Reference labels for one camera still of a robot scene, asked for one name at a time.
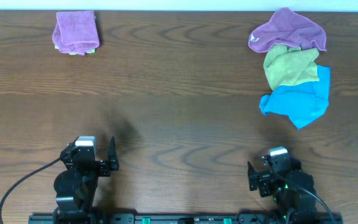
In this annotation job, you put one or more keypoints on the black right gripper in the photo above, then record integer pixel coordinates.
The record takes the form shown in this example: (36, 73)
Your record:
(262, 179)

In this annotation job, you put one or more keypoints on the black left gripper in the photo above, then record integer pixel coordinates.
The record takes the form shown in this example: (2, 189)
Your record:
(105, 166)

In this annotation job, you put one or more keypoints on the blue microfibre cloth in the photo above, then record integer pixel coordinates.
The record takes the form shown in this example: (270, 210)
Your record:
(303, 103)

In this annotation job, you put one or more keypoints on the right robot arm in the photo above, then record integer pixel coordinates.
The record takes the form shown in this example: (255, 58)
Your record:
(292, 189)

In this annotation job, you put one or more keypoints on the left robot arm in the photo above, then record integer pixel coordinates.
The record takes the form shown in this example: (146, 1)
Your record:
(75, 188)

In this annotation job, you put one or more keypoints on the crumpled olive green cloth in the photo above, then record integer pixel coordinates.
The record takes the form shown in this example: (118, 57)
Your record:
(286, 66)

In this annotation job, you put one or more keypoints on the folded green cloth underneath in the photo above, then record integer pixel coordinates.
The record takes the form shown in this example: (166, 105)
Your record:
(74, 53)

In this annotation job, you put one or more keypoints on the folded purple cloth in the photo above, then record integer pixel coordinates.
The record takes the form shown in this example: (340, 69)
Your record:
(76, 31)

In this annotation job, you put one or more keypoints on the crumpled purple cloth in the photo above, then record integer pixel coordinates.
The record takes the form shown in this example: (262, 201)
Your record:
(286, 27)

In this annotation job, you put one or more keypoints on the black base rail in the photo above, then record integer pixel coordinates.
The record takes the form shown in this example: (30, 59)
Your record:
(128, 218)

